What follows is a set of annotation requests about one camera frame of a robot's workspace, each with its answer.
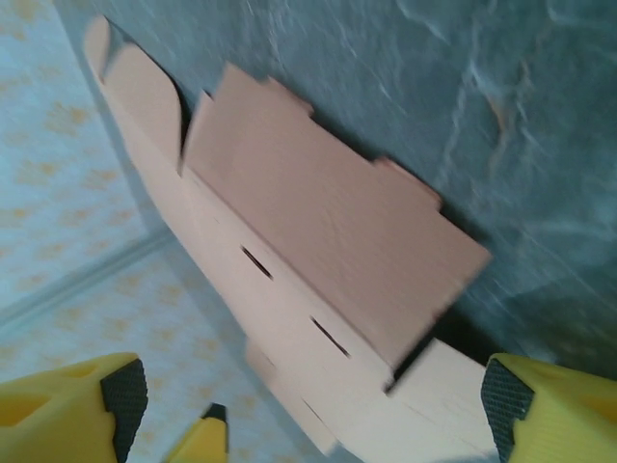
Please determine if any aluminium frame post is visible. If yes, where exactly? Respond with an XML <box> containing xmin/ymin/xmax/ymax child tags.
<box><xmin>0</xmin><ymin>230</ymin><xmax>173</xmax><ymax>334</ymax></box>

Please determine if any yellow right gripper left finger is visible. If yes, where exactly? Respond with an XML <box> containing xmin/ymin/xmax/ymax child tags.
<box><xmin>0</xmin><ymin>351</ymin><xmax>148</xmax><ymax>463</ymax></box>

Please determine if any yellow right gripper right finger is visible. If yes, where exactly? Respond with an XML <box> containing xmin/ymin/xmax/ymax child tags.
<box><xmin>480</xmin><ymin>351</ymin><xmax>617</xmax><ymax>463</ymax></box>

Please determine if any salmon pink paper box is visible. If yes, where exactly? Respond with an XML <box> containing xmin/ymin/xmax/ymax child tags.
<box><xmin>82</xmin><ymin>14</ymin><xmax>497</xmax><ymax>459</ymax></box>

